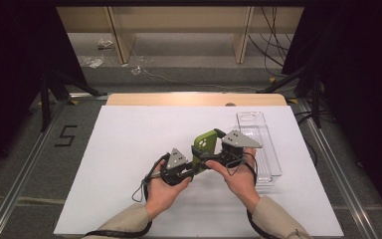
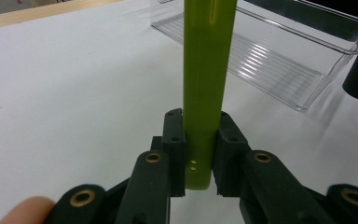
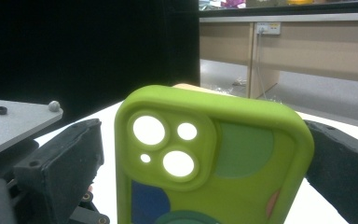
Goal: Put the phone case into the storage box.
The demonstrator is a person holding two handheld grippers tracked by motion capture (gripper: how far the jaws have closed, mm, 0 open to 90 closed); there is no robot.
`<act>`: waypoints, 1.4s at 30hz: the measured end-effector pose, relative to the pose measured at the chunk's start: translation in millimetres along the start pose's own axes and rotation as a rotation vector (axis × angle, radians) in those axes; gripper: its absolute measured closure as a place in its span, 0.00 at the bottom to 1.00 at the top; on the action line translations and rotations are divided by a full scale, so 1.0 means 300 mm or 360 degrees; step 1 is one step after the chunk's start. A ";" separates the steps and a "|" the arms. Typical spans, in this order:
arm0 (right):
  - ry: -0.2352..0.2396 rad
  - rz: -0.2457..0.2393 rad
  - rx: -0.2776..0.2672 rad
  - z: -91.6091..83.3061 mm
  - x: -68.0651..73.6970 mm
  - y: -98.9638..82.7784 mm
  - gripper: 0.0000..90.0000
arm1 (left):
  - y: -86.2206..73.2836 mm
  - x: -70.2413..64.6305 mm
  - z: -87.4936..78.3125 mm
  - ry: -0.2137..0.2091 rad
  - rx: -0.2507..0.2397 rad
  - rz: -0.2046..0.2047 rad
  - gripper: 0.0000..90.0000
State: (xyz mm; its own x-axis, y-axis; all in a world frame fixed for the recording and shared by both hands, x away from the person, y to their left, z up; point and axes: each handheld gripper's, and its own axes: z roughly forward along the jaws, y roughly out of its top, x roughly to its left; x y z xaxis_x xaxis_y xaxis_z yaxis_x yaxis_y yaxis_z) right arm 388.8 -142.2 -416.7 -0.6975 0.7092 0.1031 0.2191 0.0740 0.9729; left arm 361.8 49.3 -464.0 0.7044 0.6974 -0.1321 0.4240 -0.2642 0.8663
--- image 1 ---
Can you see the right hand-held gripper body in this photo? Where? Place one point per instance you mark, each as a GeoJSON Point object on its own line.
{"type": "Point", "coordinates": [237, 146]}

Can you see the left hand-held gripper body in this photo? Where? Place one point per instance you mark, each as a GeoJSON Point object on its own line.
{"type": "Point", "coordinates": [175, 166]}

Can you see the green clown phone case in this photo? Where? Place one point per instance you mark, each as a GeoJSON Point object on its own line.
{"type": "Point", "coordinates": [205, 142]}

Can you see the clear acrylic tray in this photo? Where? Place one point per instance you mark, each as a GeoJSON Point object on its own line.
{"type": "Point", "coordinates": [262, 132]}

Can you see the person's left hand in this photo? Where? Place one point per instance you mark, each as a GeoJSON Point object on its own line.
{"type": "Point", "coordinates": [162, 195]}

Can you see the person's right hand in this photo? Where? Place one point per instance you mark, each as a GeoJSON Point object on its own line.
{"type": "Point", "coordinates": [238, 182]}

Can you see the white table mat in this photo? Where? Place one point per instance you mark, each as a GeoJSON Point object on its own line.
{"type": "Point", "coordinates": [129, 139]}

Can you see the black metal stand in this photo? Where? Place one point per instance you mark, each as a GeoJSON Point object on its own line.
{"type": "Point", "coordinates": [46, 99]}
{"type": "Point", "coordinates": [315, 93]}

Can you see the small clear plastic scrap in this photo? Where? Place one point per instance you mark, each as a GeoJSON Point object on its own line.
{"type": "Point", "coordinates": [136, 70]}

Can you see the beige wooden bench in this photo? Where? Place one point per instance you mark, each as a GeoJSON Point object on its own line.
{"type": "Point", "coordinates": [179, 20]}

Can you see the crumpled clear plastic scrap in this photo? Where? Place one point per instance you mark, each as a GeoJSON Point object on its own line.
{"type": "Point", "coordinates": [92, 61]}
{"type": "Point", "coordinates": [104, 43]}

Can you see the black curtain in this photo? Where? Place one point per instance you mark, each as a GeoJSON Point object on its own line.
{"type": "Point", "coordinates": [13, 66]}
{"type": "Point", "coordinates": [361, 83]}

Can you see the aluminium floor rail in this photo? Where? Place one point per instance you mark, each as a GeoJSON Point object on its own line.
{"type": "Point", "coordinates": [20, 186]}
{"type": "Point", "coordinates": [341, 176]}

